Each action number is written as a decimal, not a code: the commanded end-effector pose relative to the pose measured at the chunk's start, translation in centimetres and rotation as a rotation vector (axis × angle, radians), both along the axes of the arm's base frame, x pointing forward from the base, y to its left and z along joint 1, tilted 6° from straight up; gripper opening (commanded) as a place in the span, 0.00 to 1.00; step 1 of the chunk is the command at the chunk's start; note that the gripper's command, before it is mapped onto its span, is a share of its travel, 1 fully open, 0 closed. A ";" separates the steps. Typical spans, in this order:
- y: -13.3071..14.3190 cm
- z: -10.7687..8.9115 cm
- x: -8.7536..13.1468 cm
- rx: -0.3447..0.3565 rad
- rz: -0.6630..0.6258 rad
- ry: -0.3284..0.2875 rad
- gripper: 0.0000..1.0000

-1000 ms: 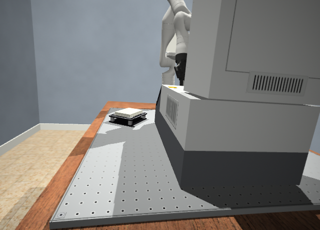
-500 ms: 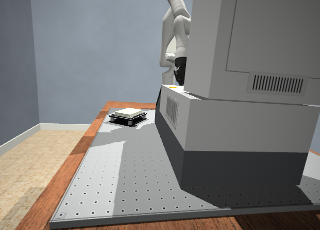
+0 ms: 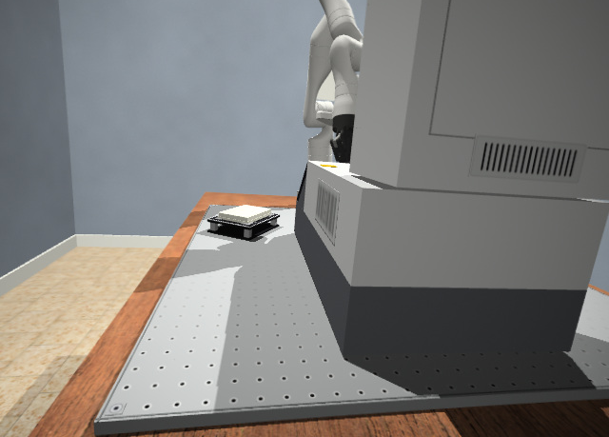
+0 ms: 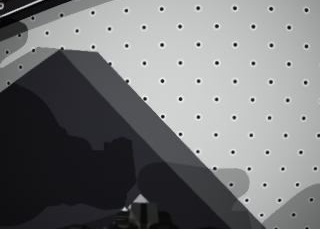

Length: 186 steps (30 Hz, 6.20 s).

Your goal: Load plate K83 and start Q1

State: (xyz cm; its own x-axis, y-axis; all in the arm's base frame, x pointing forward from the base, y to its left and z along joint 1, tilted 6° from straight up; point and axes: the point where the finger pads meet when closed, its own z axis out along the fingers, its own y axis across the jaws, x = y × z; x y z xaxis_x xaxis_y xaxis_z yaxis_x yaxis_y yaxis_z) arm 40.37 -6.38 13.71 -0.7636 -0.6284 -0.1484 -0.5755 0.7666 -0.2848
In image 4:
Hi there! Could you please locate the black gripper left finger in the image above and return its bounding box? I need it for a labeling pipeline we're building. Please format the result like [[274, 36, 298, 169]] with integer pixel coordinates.
[[58, 202, 144, 229]]

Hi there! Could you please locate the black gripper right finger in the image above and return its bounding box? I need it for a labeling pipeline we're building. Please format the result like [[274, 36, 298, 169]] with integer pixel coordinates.
[[144, 203, 220, 229]]

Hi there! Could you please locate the grey flat base plate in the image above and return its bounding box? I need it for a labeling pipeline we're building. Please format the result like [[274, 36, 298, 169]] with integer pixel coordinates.
[[0, 0, 320, 229]]

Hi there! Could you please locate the black rectangular frame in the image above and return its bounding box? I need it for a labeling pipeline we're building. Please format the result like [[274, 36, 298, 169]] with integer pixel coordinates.
[[0, 0, 72, 29]]

